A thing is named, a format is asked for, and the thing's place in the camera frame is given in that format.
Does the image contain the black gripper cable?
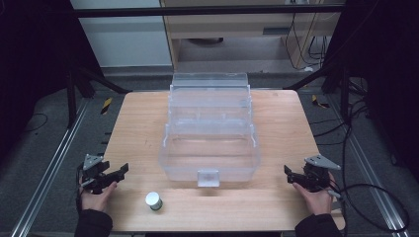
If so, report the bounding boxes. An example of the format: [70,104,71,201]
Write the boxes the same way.
[327,183,411,233]

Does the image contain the black floor cables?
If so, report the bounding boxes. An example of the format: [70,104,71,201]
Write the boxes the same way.
[308,77,375,148]

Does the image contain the thin black floor cable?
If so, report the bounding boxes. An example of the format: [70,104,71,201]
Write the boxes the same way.
[23,113,49,133]

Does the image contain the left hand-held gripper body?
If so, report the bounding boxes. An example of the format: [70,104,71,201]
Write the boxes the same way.
[79,153,112,196]

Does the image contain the yellow black tape marker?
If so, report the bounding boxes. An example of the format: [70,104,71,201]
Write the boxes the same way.
[100,97,114,116]
[310,94,331,110]

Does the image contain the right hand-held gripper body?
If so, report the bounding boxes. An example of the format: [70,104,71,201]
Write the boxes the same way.
[301,154,342,194]

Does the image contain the bundle of black desk cables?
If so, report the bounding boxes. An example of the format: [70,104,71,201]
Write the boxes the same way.
[284,12,332,72]

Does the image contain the light wooden desk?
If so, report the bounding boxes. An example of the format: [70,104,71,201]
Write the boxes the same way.
[159,0,342,71]

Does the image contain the black curtain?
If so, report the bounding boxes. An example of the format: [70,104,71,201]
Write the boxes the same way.
[323,0,419,184]
[0,0,104,162]

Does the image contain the aluminium floor rail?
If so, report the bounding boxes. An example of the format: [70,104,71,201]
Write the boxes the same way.
[326,94,410,237]
[9,98,91,237]

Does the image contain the white cabinet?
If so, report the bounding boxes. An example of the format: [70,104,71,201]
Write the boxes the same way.
[69,0,173,69]

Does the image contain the black horizontal bar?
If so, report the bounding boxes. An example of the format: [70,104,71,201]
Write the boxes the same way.
[70,4,348,19]

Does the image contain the clear plastic tiered storage box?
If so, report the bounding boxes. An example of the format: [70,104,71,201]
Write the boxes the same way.
[157,71,262,189]

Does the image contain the person's right hand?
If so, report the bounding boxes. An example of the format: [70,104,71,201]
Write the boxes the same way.
[292,172,338,217]

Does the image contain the person's left hand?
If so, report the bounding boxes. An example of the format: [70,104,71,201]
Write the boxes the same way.
[79,177,119,213]

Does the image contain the black metal stand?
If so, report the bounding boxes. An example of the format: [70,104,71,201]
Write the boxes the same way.
[64,64,133,130]
[282,64,352,124]

